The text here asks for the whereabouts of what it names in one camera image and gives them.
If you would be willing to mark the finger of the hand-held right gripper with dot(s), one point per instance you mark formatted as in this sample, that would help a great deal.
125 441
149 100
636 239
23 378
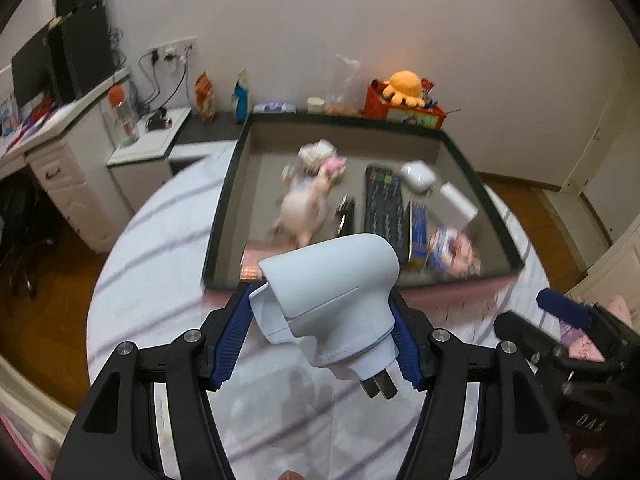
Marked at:
565 307
525 335

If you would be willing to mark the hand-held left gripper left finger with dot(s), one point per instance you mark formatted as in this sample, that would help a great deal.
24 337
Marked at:
230 345

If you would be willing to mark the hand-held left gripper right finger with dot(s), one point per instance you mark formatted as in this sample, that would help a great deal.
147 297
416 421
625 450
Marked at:
407 345

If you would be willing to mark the rose gold case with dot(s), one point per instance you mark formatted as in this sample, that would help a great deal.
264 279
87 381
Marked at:
250 267

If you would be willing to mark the white plug adapter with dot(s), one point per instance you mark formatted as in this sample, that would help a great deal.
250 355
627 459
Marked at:
340 285

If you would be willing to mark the pink purple block figure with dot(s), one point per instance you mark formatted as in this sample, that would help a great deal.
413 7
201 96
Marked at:
452 252

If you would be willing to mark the blue packet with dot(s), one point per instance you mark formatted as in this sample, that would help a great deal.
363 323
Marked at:
419 230

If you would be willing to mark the small black object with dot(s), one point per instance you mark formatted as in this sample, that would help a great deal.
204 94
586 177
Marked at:
346 215

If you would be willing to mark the white rectangular box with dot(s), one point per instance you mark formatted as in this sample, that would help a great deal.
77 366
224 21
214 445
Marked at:
457 205

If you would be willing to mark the black remote control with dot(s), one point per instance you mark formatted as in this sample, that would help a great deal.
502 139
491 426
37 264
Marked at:
382 200

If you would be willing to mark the pink pig toy figure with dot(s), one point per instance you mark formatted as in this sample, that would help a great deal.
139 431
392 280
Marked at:
300 205

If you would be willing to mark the white earbud case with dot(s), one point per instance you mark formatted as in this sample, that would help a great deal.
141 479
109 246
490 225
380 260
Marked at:
417 175

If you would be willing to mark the pink box with black rim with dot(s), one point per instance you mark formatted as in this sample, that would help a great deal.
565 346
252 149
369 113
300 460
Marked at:
390 150

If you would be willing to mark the white pink block figure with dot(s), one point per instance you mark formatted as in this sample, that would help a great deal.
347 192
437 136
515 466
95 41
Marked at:
320 155

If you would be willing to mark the person's left hand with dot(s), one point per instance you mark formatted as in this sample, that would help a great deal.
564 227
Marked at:
290 476

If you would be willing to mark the pink printed blanket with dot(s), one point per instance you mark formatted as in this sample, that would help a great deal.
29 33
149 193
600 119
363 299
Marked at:
582 347

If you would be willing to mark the white door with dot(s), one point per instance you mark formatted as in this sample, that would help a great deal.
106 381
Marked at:
600 160

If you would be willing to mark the white nightstand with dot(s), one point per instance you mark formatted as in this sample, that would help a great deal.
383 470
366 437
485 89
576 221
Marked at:
145 160

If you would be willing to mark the black top low cabinet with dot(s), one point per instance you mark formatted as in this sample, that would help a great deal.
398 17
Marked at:
200 132

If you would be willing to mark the black office chair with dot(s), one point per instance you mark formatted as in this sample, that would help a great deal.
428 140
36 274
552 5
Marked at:
22 240

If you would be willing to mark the white desk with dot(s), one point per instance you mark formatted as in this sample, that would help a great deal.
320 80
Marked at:
65 180

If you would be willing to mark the red crate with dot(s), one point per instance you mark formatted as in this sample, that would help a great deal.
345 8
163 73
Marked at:
400 110

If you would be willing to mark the small black device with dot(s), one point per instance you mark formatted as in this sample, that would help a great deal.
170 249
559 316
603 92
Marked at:
159 120

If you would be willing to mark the wet wipes pack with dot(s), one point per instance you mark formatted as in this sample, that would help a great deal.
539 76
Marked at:
274 107

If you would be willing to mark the blue white bag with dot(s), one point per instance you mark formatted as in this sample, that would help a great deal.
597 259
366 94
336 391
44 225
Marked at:
241 97

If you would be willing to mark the orange snack bag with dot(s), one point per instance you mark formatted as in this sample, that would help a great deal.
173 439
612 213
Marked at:
205 97

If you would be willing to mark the clear bottle with orange cap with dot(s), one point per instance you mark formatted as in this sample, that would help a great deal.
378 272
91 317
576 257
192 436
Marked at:
122 115

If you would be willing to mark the white paper cup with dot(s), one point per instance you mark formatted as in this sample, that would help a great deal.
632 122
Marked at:
316 105

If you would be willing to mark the orange octopus plush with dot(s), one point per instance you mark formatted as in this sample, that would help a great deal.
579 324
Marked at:
405 86

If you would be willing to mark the clear plastic bag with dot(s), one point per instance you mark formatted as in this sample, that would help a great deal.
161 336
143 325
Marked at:
347 85

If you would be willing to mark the blue white carton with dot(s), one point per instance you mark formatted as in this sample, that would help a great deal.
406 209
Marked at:
5 115

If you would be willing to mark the large black speaker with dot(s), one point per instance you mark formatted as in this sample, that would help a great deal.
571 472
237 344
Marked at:
82 55

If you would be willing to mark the black monitor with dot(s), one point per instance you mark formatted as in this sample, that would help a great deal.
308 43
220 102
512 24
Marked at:
30 75

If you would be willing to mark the white bed frame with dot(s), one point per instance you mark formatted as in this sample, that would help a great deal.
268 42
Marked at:
30 410

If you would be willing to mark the white wall outlet strip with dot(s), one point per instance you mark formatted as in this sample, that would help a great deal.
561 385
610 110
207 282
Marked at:
172 49

